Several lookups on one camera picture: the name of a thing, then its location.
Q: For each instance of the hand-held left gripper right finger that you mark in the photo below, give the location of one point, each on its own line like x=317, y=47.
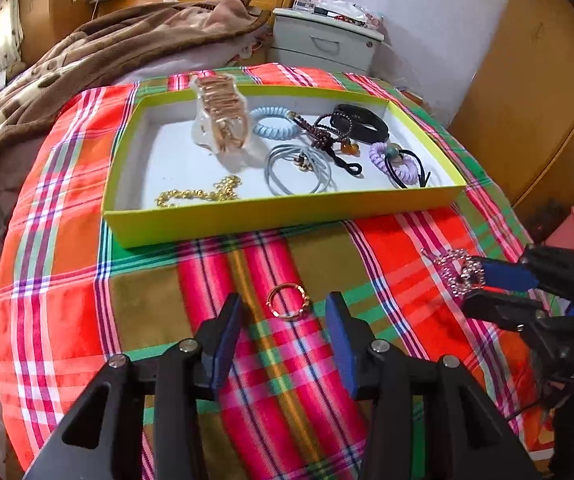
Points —
x=339, y=342

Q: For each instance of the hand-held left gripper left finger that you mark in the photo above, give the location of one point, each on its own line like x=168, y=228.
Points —
x=227, y=347

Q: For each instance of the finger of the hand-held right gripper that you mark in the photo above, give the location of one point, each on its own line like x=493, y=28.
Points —
x=504, y=275
x=507, y=310

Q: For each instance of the yellow cardboard box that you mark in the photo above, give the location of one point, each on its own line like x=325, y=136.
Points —
x=177, y=160

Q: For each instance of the pink bag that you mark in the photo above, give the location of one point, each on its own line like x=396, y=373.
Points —
x=572, y=232

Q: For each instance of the plaid cloth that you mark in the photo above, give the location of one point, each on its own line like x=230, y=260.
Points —
x=407, y=240

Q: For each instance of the black smart band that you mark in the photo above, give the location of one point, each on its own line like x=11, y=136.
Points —
x=362, y=132

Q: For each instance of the clear gold hair claw clip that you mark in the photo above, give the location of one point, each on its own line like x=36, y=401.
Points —
x=219, y=110

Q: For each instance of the grey nightstand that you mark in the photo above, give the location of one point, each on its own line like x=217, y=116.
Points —
x=322, y=42

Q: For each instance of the white plastic bag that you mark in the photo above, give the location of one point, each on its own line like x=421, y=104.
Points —
x=354, y=12

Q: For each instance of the brown printed blanket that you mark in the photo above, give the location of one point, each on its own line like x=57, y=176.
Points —
x=92, y=55

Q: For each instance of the wooden wardrobe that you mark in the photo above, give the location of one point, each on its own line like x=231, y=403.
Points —
x=62, y=5

